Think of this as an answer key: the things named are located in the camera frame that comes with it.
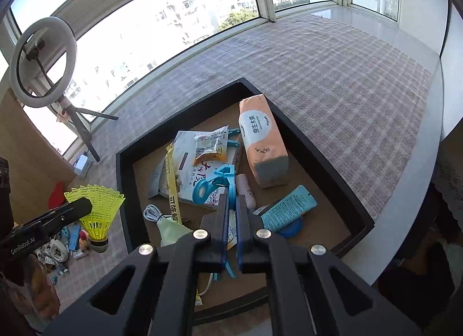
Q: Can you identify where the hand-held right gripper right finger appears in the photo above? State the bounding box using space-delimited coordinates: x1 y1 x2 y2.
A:
236 194 422 336

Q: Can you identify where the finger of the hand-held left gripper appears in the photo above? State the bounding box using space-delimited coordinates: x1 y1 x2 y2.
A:
43 197 93 236

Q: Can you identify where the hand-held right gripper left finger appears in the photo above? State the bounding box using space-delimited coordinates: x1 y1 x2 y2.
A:
43 193 230 336

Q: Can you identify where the yellow shuttlecock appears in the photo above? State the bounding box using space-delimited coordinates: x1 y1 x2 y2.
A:
64 184 126 253

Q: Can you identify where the light blue clothespin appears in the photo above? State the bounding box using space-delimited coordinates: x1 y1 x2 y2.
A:
213 209 239 282

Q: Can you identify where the small white bottle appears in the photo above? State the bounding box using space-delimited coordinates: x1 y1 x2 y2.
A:
235 174 256 210

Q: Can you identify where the blue round tape measure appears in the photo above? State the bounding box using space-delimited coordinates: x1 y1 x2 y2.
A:
277 218 304 238

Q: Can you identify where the blue plastic ring clip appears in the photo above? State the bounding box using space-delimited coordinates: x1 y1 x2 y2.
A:
192 164 237 206

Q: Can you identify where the light blue tube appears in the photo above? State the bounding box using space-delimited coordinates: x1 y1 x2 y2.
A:
253 185 318 232

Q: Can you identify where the long yellow packet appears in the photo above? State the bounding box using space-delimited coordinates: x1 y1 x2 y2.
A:
165 144 181 224

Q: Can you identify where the orange tissue pack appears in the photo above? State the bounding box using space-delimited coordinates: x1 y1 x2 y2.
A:
238 94 289 189

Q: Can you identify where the black container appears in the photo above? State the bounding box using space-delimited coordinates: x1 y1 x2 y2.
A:
116 77 376 326

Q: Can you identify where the person's left hand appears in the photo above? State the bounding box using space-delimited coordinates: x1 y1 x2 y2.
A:
20 260 61 322

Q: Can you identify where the red cloth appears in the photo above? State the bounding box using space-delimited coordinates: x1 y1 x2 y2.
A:
48 181 67 210

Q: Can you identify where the white round reel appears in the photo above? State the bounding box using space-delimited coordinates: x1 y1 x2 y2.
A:
45 238 69 262

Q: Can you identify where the white square device box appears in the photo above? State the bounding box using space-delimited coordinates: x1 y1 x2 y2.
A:
74 154 94 177

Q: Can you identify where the green cloth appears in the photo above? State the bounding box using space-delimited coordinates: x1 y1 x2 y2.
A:
155 217 194 247

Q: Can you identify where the white printed box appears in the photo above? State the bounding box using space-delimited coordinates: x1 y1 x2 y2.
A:
159 131 244 208

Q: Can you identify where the plywood board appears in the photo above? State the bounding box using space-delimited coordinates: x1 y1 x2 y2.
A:
0 89 78 221

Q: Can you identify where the black tripod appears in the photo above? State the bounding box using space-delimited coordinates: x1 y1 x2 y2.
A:
22 41 119 163

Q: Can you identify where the orange snack sachet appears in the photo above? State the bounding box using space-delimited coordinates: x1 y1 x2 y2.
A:
192 125 230 166

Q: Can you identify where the dark cloth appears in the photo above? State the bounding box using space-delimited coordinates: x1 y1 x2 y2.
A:
378 130 463 322

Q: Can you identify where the coiled white cable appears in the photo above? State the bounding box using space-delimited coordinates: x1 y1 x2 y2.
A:
143 204 172 223

